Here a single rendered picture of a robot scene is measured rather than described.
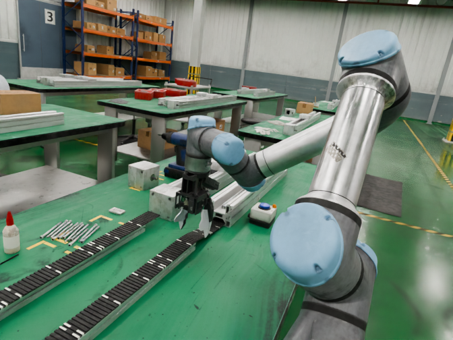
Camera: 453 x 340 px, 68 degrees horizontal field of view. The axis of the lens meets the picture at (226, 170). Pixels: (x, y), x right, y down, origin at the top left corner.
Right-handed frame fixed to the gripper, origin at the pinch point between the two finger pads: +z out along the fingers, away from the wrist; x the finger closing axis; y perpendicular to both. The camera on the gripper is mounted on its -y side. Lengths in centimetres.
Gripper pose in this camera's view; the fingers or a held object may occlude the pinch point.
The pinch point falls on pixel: (194, 229)
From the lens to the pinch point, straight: 106.6
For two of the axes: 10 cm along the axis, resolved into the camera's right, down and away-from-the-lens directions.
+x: 9.0, 2.3, -3.6
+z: -1.2, 9.5, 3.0
